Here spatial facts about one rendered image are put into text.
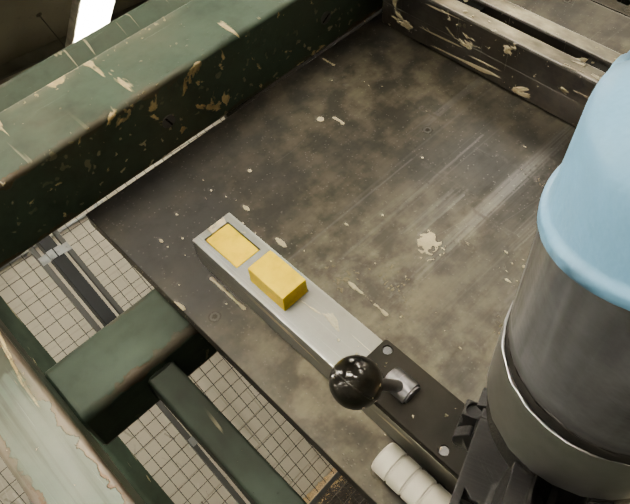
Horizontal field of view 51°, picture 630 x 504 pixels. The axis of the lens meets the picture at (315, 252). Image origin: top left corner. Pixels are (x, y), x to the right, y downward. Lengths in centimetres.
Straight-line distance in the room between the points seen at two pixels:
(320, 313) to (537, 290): 44
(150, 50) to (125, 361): 35
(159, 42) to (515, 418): 67
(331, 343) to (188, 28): 42
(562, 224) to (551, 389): 6
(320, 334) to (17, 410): 27
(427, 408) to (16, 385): 36
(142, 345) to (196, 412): 9
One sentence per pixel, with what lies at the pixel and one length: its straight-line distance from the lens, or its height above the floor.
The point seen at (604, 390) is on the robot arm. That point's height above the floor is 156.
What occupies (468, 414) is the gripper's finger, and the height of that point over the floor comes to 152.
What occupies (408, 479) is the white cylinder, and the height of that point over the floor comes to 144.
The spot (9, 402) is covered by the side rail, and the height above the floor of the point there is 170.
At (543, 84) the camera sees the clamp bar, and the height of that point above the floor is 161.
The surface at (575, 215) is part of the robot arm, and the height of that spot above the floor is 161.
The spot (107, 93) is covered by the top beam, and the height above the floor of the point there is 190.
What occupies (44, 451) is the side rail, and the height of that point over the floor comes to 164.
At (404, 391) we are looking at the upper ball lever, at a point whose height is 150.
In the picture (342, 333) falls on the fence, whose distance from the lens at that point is 60.
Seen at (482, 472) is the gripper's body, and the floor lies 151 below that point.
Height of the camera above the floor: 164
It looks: 1 degrees down
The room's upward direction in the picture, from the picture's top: 39 degrees counter-clockwise
